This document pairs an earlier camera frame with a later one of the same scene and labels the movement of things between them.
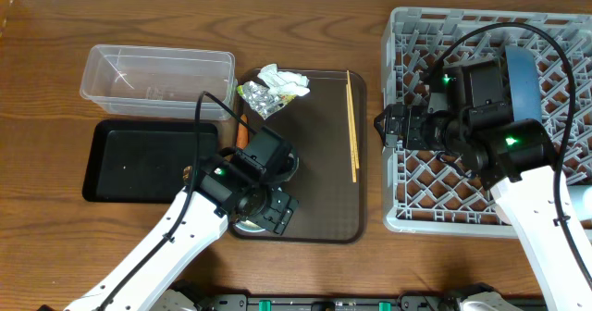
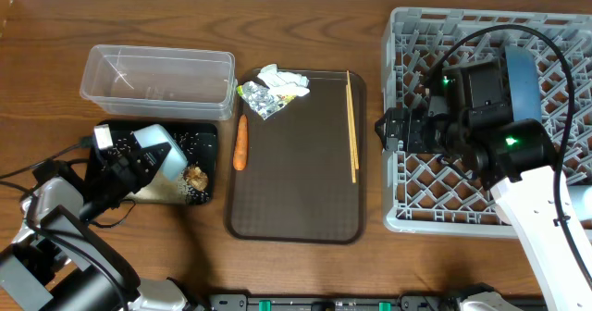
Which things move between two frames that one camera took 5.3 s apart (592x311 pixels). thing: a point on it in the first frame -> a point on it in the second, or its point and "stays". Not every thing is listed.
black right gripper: [414, 116] stays
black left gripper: [279, 218] -> [120, 170]
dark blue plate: [524, 83] stays
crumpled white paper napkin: [283, 82] stays
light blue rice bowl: [249, 226] -> [176, 164]
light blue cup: [581, 196] stays
